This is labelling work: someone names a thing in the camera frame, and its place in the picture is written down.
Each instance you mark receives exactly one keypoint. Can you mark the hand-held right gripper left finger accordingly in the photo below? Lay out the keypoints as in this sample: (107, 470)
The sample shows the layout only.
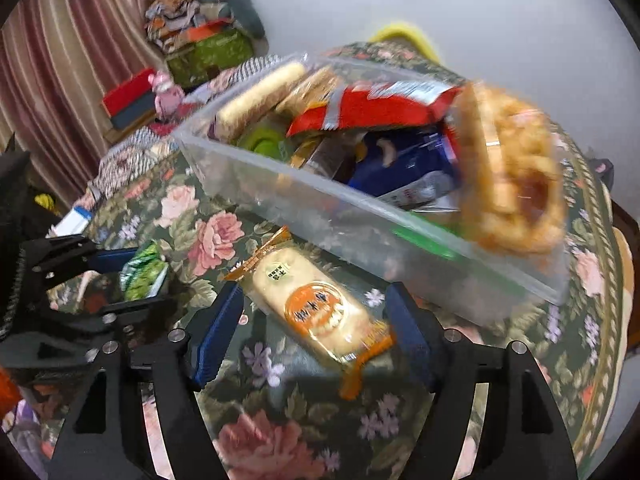
(215, 340)

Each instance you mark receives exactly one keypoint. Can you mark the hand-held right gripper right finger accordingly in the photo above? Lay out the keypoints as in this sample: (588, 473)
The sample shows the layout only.
(405, 330)

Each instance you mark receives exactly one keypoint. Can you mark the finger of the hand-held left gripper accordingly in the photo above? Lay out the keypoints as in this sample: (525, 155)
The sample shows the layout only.
(65, 252)
(130, 310)

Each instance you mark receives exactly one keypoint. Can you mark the small green snack packet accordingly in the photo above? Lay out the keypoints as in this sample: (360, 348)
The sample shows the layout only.
(145, 275)

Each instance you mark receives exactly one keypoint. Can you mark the orange label cake packet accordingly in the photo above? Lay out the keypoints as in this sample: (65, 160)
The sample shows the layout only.
(310, 305)

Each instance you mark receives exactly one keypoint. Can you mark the clear plastic container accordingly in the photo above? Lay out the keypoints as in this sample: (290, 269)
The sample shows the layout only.
(350, 230)

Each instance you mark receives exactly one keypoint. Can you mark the blue chip bag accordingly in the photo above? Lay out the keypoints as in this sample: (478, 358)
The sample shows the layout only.
(400, 175)

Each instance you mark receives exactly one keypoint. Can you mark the clear pastry bag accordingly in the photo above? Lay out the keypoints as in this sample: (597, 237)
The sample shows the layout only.
(510, 185)

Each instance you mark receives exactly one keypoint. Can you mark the red snack packet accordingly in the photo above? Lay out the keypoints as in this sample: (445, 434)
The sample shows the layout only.
(380, 110)

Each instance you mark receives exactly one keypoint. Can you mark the long cream biscuit packet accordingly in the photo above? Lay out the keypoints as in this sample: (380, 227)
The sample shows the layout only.
(255, 100)

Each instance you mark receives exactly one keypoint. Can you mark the brown bread packet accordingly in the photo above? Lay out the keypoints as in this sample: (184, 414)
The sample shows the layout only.
(312, 87)

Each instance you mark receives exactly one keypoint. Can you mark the white blue box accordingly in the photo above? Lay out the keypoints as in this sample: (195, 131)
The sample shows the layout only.
(72, 220)

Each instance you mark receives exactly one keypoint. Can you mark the orange cloth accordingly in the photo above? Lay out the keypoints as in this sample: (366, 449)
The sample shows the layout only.
(9, 392)

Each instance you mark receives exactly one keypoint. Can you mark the checkered patchwork quilt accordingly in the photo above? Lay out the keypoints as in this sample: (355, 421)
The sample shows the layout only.
(125, 160)

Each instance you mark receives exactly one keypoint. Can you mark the red box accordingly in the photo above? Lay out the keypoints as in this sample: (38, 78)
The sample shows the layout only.
(125, 92)

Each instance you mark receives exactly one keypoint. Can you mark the pink toy figure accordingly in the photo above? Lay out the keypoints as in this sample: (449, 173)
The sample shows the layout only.
(167, 95)

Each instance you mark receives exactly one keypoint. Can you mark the striped red curtain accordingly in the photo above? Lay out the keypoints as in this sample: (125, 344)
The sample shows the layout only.
(60, 35)

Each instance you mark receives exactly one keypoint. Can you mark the yellow foam tube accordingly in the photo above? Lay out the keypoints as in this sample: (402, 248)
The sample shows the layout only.
(400, 30)

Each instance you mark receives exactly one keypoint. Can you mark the teal plush cushion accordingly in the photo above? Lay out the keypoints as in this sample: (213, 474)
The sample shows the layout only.
(245, 10)

